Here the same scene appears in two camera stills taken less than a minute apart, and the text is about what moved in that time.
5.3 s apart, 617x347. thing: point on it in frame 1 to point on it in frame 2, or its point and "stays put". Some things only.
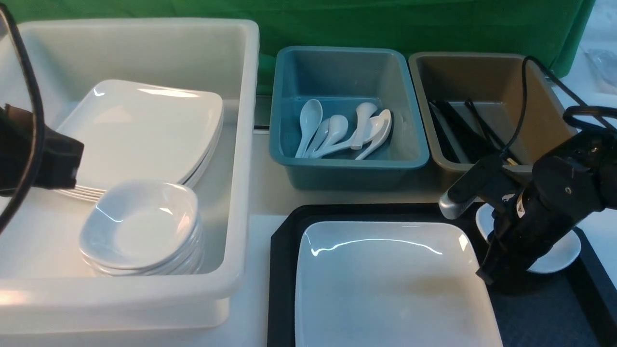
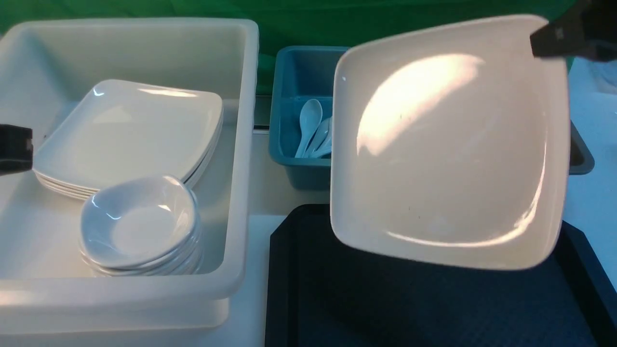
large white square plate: (390, 284) to (451, 147)
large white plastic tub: (47, 284) stays put
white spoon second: (319, 138) stays put
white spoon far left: (311, 118) stays put
